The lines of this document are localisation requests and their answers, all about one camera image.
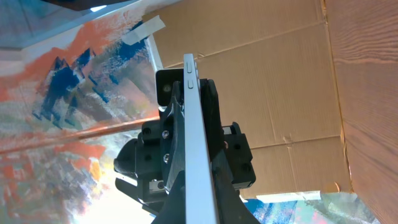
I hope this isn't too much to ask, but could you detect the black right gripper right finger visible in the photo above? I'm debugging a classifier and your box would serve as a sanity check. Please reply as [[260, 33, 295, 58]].
[[211, 155, 259, 224]]

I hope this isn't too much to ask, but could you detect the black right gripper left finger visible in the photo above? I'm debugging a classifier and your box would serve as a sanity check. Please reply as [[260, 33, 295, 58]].
[[152, 174, 186, 224]]

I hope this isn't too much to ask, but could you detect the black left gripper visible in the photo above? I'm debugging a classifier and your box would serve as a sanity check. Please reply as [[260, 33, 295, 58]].
[[114, 79, 256, 215]]

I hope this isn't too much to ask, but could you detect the blue Galaxy smartphone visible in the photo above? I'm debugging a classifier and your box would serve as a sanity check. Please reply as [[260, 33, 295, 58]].
[[183, 54, 219, 224]]

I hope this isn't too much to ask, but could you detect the brown cardboard sheet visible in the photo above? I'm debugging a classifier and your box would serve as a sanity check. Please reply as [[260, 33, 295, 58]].
[[143, 0, 352, 198]]

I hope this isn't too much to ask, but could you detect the colourful painted backdrop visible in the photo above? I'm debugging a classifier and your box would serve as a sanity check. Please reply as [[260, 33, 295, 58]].
[[1, 0, 167, 223]]

